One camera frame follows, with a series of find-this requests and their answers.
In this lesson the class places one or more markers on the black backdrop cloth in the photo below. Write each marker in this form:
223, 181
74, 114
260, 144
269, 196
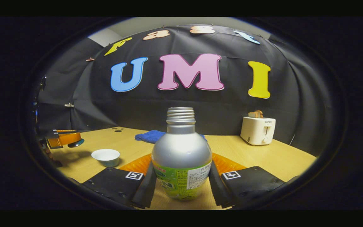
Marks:
288, 104

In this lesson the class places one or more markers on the blue towel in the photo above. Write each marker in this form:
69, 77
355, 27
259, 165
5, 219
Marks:
150, 136

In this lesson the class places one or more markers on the black metal stand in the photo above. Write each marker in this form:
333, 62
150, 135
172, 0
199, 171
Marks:
43, 82

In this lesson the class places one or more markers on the white cloth clip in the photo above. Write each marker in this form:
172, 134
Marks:
69, 105

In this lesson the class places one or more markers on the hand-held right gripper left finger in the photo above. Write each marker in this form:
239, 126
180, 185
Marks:
143, 189

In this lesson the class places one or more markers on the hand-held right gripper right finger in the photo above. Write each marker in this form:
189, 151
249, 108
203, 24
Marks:
219, 189

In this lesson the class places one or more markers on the white teal teacup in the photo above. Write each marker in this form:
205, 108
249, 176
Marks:
106, 156

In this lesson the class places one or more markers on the teal teacup lid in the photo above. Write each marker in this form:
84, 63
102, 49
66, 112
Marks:
77, 143

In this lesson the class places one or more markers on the white toaster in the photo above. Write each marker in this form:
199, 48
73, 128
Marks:
257, 130

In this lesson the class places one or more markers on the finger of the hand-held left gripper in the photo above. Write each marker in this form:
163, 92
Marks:
63, 139
74, 131

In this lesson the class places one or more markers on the silver green-label water bottle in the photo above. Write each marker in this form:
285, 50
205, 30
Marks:
181, 151

